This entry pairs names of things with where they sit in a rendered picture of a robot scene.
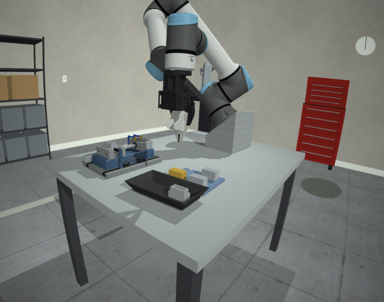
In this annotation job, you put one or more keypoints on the yellow rectangular block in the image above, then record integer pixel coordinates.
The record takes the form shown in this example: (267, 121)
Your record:
(177, 173)

